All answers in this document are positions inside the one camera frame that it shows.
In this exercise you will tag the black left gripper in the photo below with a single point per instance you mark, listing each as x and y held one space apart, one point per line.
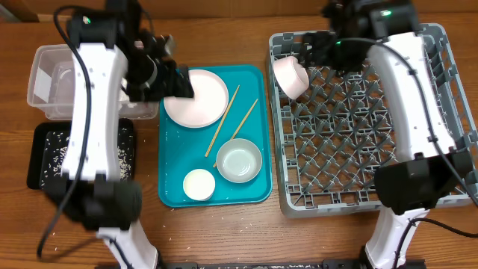
134 90

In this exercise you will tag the black food waste tray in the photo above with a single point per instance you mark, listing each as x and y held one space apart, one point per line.
38 145

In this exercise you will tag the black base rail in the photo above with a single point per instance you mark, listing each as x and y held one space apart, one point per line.
325 264

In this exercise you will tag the grey-green bowl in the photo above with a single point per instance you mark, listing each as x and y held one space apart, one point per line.
239 160

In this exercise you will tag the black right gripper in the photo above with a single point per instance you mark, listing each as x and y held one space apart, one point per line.
315 44

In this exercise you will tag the small white cup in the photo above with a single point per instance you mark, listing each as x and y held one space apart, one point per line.
199 185

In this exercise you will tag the pink bowl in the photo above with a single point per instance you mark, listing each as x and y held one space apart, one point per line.
291 76

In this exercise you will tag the wooden chopstick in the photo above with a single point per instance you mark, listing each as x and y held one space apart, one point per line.
221 122
243 120

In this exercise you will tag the large white round plate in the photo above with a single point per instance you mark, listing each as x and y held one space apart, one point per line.
211 98

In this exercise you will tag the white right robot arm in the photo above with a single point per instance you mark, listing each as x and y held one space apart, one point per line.
429 163

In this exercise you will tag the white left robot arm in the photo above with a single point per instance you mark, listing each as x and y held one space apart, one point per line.
89 190

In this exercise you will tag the grey plastic dish rack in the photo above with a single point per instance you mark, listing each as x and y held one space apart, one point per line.
331 139

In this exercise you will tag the clear plastic waste bin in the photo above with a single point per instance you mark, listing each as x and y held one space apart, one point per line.
56 84

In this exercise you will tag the teal plastic serving tray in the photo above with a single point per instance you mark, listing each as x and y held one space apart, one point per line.
182 149

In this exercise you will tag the pile of rice grains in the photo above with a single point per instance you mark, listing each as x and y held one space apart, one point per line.
56 146

